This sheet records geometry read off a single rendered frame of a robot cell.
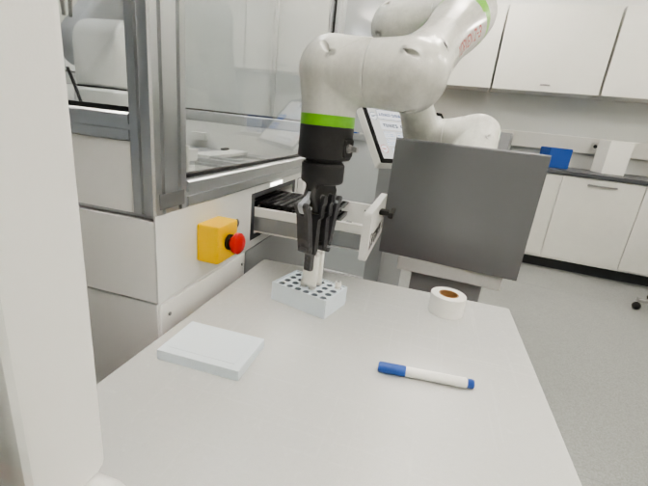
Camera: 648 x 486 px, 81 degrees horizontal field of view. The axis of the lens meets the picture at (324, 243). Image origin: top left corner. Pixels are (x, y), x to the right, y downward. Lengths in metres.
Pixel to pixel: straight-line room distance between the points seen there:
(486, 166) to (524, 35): 3.29
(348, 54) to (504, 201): 0.60
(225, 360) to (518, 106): 4.26
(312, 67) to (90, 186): 0.39
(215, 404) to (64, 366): 0.33
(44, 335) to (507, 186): 0.98
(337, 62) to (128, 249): 0.43
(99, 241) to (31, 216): 0.52
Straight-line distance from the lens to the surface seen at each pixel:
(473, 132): 1.24
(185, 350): 0.60
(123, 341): 0.76
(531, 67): 4.25
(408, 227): 1.09
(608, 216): 4.08
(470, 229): 1.07
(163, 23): 0.63
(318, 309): 0.71
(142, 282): 0.68
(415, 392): 0.58
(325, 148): 0.63
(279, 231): 0.90
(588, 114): 4.68
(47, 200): 0.19
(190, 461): 0.47
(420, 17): 1.01
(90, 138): 0.68
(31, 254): 0.19
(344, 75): 0.61
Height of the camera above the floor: 1.11
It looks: 18 degrees down
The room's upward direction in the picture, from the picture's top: 6 degrees clockwise
